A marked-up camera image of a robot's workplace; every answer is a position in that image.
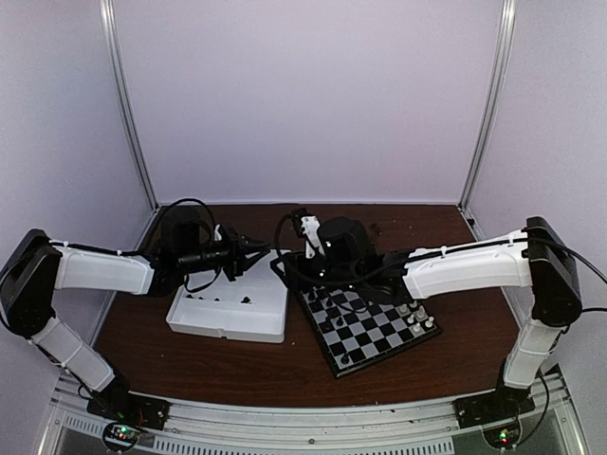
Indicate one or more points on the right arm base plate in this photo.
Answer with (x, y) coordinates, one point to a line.
(488, 408)

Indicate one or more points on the front aluminium rail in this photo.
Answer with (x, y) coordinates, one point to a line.
(421, 427)

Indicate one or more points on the black and grey chessboard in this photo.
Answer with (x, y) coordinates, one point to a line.
(370, 334)

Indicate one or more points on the black king piece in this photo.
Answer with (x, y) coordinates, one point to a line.
(327, 326)

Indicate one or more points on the white compartment tray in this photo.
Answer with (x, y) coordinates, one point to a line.
(262, 321)

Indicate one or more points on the right circuit board with LEDs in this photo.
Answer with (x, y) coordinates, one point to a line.
(502, 437)

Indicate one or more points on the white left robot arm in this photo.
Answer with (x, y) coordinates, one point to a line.
(39, 266)

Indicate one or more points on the left aluminium frame post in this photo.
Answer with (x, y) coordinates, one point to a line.
(110, 31)

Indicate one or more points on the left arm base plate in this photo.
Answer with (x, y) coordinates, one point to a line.
(140, 412)

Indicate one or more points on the left circuit board with LEDs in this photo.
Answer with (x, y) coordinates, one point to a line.
(117, 436)

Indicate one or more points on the black pieces pile in tray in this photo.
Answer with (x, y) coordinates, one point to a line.
(244, 300)

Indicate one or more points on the right aluminium frame post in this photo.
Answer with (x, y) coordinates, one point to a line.
(505, 35)

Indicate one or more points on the circuit board with leds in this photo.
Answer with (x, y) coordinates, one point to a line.
(117, 436)
(502, 437)

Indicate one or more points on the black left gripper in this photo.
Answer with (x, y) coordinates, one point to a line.
(235, 246)

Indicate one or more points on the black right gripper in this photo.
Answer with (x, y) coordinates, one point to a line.
(294, 266)

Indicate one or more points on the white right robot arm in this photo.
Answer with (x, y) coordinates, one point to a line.
(532, 257)

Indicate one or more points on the aluminium frame post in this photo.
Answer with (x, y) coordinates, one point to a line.
(110, 31)
(505, 35)

